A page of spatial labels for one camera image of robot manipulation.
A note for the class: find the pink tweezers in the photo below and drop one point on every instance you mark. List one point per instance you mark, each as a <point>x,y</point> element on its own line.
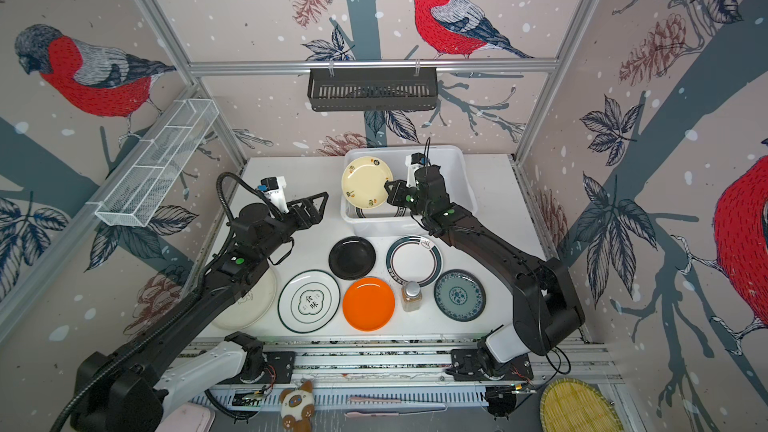
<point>362,406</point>

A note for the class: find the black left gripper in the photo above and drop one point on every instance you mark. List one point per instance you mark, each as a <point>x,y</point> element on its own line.
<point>305,222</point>

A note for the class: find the cream white large plate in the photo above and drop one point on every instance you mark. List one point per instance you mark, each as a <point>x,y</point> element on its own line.
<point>252,306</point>

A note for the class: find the black hanging basket shelf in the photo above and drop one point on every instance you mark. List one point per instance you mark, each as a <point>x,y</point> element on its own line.
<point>371,89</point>

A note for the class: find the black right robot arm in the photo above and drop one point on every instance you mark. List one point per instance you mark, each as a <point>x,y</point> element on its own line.
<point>545,305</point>

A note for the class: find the pink tray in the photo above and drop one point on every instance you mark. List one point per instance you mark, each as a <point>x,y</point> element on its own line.
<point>188,418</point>

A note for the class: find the orange plate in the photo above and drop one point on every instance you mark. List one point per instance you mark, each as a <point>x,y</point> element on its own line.
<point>368,304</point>

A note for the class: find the green red rimmed white plate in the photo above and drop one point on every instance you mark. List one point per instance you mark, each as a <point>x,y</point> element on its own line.
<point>383,211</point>

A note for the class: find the aluminium rail base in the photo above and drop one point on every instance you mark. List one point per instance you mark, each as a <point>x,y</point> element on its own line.
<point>438,371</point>

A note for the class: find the white wire mesh shelf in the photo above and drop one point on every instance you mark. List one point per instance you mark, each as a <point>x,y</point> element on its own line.
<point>140,191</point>

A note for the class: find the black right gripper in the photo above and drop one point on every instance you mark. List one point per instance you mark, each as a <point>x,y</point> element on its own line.
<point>399,194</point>

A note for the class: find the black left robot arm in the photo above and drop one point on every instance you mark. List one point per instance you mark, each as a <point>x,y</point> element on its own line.
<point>119,391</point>

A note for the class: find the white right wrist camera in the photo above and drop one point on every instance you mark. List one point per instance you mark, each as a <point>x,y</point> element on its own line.
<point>415,162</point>

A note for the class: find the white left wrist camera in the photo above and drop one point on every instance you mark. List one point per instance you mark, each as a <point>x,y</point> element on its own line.
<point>274,190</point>

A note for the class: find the yellow woven bamboo tray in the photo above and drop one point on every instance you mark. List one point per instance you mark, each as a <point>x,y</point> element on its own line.
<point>571,405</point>

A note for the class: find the teal patterned plate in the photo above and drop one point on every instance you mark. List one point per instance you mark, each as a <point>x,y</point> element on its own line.
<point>459,295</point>

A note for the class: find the small amber glass jar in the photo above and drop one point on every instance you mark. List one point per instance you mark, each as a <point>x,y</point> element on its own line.
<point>411,296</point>

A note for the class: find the white plate with black emblem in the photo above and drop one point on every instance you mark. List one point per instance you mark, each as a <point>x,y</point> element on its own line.
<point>309,301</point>

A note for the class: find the white plastic bin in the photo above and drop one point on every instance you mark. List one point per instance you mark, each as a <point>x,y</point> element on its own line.
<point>452,166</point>

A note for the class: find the brown white plush toy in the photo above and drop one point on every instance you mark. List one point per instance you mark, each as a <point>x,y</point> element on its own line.
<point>297,407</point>

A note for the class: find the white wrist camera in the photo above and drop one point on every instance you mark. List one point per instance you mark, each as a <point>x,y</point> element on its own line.
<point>415,162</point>
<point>274,190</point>

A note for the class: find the cream yellow small plate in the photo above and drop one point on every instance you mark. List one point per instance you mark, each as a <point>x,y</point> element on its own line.
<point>363,182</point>

